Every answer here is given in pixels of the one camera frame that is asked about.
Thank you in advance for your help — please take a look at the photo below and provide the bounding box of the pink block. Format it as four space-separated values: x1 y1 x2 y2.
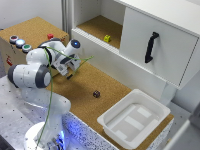
46 33 55 41

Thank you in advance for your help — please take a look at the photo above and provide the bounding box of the red button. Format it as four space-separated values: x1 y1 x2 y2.
9 34 20 45

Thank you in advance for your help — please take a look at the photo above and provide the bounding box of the blue button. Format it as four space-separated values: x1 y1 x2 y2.
15 38 27 49

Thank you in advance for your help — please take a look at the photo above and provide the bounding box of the green button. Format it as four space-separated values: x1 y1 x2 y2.
21 43 33 54

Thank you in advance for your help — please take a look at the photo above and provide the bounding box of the purple block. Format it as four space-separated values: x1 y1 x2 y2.
92 89 101 99

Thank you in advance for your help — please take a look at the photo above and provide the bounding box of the white cabinet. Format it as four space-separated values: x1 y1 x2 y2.
70 0 200 108

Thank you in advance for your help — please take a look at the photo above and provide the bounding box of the green cable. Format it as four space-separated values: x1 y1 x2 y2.
34 46 95 150

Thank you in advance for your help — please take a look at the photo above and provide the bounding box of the black door handle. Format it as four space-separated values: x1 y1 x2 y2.
144 31 160 64

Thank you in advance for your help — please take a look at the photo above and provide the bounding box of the white plastic box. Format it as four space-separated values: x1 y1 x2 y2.
96 88 172 150

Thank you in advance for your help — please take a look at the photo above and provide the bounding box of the white sliding door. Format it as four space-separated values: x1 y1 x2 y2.
118 6 200 89

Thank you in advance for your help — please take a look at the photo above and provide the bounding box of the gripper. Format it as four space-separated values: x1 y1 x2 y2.
54 54 82 76

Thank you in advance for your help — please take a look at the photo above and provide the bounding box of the yellow block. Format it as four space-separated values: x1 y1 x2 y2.
103 34 112 43

